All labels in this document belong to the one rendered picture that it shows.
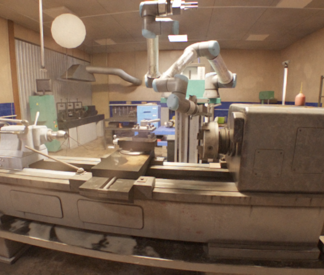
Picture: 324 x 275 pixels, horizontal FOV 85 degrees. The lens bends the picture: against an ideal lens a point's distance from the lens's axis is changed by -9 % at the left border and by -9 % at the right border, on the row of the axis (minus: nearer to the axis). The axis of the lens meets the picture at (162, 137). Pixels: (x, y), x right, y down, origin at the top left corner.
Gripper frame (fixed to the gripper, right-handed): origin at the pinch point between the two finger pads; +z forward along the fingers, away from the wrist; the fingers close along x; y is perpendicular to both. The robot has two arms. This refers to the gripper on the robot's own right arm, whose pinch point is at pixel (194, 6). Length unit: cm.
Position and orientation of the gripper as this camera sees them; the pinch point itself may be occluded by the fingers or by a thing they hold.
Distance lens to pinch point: 138.5
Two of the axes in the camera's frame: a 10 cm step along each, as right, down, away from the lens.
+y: 1.0, 6.1, 7.9
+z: 9.9, 0.3, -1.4
